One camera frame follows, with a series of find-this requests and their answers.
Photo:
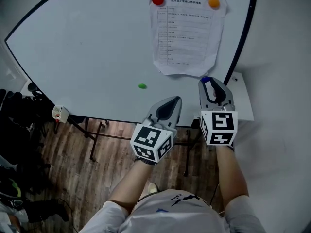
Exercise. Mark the person's white t-shirt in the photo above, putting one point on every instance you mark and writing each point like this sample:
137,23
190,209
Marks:
175,217

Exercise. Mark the white whiteboard on stand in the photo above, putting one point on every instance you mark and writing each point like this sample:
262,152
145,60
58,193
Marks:
94,149

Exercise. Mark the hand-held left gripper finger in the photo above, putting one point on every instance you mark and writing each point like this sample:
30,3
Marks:
178,113
152,111

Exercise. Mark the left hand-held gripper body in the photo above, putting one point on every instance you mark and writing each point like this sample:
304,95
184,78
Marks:
150,142

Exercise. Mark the white desk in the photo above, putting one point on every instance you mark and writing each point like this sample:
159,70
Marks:
243,98
25,91

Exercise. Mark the green round magnet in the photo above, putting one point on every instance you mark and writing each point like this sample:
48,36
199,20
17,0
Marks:
142,86

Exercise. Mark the cluster of black office chairs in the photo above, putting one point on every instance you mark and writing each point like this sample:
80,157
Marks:
19,130

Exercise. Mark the orange round magnet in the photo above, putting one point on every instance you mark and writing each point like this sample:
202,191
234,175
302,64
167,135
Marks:
214,2

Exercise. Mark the person's left forearm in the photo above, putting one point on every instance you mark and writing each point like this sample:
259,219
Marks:
131,186

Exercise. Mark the person's right forearm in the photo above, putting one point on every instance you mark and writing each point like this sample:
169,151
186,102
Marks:
230,176

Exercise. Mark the red round magnet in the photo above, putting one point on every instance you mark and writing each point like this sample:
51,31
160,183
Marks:
158,0

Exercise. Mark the white printed paper sheet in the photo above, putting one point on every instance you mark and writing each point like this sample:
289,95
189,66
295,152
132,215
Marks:
187,38

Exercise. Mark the black mesh office chair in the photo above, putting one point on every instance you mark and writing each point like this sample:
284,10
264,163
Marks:
106,123

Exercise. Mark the black whiteboard eraser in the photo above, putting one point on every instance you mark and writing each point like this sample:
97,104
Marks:
195,122

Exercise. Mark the blue round magnet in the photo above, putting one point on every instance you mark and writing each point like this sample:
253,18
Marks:
205,79

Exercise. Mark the person's left shoe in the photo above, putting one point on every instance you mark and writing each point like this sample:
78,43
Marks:
153,188

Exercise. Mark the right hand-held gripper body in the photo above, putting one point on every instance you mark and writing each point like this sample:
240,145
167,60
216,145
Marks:
219,127

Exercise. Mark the white box with red button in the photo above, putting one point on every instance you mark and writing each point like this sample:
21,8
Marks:
60,113

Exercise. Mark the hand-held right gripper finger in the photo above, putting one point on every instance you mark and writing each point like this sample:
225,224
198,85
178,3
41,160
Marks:
202,96
224,94

